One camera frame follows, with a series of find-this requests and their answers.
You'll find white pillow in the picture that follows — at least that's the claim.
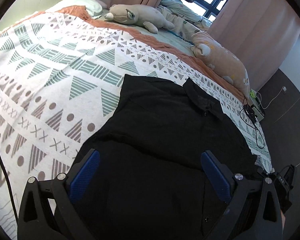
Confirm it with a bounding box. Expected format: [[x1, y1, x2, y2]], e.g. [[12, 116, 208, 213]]
[[46, 0, 107, 18]]

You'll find white geometric patterned blanket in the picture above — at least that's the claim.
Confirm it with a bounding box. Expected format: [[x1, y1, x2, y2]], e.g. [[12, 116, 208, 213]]
[[0, 11, 273, 240]]

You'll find thick black cable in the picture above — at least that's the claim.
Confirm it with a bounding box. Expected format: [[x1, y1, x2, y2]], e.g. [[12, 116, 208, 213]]
[[0, 132, 22, 230]]

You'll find grey-green bed sheet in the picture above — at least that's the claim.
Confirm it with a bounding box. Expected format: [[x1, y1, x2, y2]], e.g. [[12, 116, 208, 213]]
[[100, 7, 198, 55]]

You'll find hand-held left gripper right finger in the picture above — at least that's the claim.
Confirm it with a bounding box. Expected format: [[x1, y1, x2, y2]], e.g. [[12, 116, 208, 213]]
[[201, 151, 283, 240]]

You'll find peach plush pillow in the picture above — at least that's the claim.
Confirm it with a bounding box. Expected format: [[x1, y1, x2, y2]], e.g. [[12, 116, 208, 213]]
[[191, 31, 250, 96]]

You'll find black shirt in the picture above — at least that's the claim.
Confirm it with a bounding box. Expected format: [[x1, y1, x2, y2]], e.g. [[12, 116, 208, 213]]
[[71, 74, 262, 240]]

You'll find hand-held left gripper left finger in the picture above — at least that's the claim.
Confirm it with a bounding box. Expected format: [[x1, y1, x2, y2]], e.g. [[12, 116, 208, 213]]
[[17, 149, 100, 240]]

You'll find thin black cable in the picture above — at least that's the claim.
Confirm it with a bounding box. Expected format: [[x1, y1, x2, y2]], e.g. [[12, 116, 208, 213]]
[[240, 97, 265, 148]]

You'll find pale floral quilt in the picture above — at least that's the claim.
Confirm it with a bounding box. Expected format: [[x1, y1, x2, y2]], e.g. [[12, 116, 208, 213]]
[[157, 0, 213, 34]]

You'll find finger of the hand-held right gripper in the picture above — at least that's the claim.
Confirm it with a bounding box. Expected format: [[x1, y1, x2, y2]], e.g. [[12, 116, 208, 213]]
[[257, 167, 275, 179]]

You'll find person's right forearm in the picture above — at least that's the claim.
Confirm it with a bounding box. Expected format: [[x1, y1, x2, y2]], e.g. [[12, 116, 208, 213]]
[[280, 210, 287, 240]]

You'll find white charger with cable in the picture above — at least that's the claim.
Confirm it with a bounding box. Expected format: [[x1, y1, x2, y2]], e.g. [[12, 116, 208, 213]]
[[262, 86, 288, 110]]

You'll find grey plush animal toy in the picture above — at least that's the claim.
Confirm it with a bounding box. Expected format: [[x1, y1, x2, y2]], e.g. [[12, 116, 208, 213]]
[[104, 4, 175, 33]]

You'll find small electronic device box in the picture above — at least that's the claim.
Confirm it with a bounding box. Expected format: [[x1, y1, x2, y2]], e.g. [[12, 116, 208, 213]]
[[245, 89, 265, 122]]

